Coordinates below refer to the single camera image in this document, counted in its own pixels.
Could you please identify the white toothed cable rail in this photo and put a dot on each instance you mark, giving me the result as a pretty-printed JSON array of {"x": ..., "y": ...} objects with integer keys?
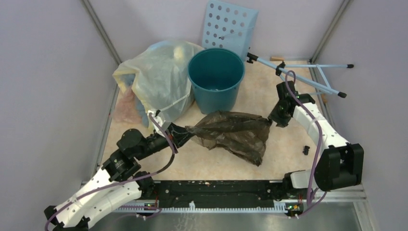
[{"x": 139, "y": 208}]

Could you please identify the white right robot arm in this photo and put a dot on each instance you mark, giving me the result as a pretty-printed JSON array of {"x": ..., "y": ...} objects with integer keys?
[{"x": 339, "y": 164}]

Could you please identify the dark grey trash bag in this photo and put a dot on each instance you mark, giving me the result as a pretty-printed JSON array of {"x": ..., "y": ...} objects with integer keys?
[{"x": 242, "y": 134}]

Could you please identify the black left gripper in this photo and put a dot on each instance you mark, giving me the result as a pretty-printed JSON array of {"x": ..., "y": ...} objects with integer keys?
[{"x": 181, "y": 134}]

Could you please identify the light blue perforated panel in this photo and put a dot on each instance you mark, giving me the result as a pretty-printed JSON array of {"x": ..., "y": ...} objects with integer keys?
[{"x": 229, "y": 26}]

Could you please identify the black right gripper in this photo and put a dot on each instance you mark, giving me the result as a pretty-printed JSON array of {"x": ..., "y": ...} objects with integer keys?
[{"x": 273, "y": 116}]

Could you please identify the small wooden block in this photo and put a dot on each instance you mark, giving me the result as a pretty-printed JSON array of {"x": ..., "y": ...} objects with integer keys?
[{"x": 276, "y": 59}]

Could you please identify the teal plastic trash bin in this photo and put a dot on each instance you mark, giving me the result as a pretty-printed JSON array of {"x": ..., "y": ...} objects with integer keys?
[{"x": 215, "y": 75}]

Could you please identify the small black clip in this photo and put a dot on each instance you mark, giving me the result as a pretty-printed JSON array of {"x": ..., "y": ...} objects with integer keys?
[{"x": 305, "y": 150}]

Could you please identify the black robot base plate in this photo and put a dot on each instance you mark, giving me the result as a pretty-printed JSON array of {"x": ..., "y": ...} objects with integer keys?
[{"x": 220, "y": 194}]

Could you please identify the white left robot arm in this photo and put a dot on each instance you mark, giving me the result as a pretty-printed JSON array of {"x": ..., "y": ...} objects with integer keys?
[{"x": 117, "y": 181}]

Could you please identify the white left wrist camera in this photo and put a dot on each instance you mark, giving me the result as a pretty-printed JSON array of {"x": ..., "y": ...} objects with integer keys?
[{"x": 158, "y": 121}]

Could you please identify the light blue folding stand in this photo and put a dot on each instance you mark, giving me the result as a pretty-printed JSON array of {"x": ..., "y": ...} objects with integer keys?
[{"x": 281, "y": 69}]

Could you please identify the translucent white plastic bag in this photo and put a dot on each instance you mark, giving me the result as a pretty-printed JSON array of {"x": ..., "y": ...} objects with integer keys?
[{"x": 156, "y": 80}]

